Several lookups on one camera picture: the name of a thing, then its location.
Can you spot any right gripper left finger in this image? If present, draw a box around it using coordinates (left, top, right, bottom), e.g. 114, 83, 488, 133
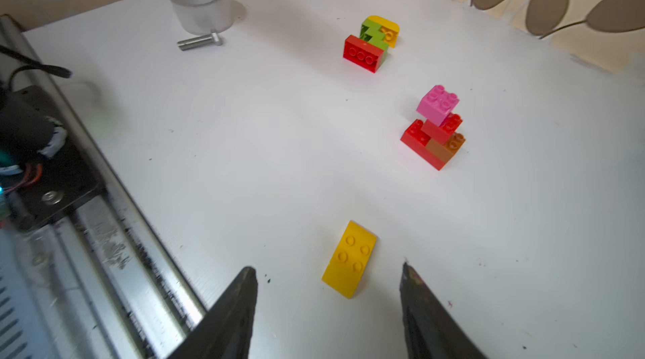
170, 267, 258, 358

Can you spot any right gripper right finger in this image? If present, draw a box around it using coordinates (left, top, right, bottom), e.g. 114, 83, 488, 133
400, 263, 485, 359

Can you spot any yellow lego brick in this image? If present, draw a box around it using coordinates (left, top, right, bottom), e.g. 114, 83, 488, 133
368, 16, 400, 48
322, 221, 378, 299

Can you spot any orange lego brick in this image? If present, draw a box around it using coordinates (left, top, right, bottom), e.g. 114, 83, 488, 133
426, 132, 465, 164

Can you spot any long red lego front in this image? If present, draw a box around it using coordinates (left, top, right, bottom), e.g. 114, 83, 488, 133
401, 120, 448, 171

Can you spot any small red lego brick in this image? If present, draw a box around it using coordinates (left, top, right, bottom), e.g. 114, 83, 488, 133
422, 113, 463, 145

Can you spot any pink lego brick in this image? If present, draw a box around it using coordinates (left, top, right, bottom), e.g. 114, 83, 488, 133
417, 85, 460, 126

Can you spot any green lego brick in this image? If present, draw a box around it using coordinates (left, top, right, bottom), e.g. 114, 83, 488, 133
359, 18, 382, 38
360, 32, 389, 52
374, 43, 390, 70

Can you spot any red long lego brick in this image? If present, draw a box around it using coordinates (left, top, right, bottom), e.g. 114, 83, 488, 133
343, 35, 378, 73

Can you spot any steel bolt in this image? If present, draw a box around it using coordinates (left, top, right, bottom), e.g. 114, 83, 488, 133
177, 33, 223, 51

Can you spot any white tape roll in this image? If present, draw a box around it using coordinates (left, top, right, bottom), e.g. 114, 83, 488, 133
170, 0, 235, 36

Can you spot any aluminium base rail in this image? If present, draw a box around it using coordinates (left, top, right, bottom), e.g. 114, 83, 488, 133
1, 15, 205, 358

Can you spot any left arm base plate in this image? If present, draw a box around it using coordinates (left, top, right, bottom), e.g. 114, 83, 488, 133
1, 85, 104, 231

